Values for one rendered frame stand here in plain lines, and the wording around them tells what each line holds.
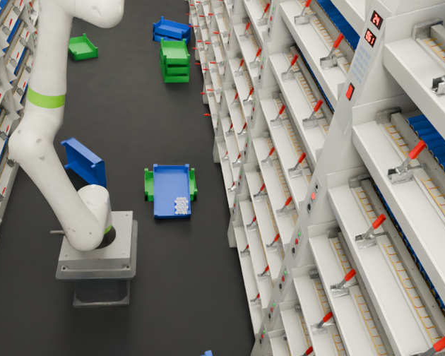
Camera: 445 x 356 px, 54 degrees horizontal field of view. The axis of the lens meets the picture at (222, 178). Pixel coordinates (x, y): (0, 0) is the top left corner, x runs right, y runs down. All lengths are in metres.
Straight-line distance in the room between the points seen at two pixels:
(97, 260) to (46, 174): 0.53
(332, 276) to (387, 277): 0.24
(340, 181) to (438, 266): 0.41
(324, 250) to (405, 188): 0.41
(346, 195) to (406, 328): 0.35
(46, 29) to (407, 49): 0.98
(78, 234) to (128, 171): 1.19
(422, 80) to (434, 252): 0.28
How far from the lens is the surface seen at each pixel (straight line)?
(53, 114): 1.53
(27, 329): 2.16
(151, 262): 2.27
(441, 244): 0.80
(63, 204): 1.54
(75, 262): 1.87
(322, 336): 1.29
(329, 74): 1.17
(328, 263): 1.19
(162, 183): 2.53
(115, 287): 2.03
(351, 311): 1.12
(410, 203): 0.84
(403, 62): 0.86
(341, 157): 1.05
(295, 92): 1.43
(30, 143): 1.42
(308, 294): 1.35
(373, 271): 0.97
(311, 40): 1.33
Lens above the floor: 1.83
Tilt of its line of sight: 42 degrees down
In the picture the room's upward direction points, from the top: 9 degrees clockwise
